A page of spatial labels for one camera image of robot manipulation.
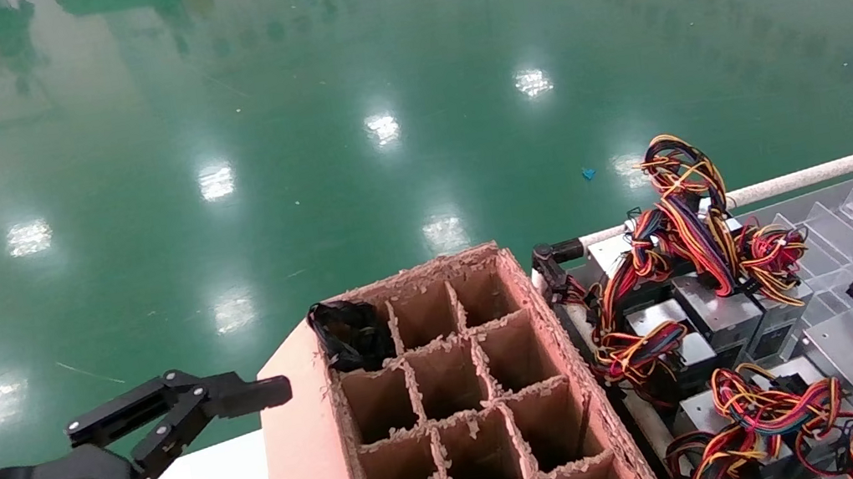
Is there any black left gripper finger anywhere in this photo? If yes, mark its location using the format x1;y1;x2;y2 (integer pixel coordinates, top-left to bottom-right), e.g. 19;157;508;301
60;354;304;479

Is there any brown cardboard divider box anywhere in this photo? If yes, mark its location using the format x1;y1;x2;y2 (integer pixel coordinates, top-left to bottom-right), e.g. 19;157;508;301
236;222;670;479

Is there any white-topped power supply unit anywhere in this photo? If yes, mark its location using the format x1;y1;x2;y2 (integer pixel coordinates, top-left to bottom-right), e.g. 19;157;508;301
584;227;656;283

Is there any black pipe joint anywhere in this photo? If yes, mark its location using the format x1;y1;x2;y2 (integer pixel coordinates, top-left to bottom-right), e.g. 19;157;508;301
527;236;596;304

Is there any black cable bundle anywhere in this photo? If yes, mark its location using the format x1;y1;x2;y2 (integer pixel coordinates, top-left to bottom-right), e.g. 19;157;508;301
304;292;400;377

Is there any long white frame pipe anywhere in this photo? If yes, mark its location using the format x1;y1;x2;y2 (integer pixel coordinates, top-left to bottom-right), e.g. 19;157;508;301
570;154;853;250

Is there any beige frame pipe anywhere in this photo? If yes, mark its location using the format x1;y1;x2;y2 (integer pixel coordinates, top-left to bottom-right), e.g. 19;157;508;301
621;385;681;471

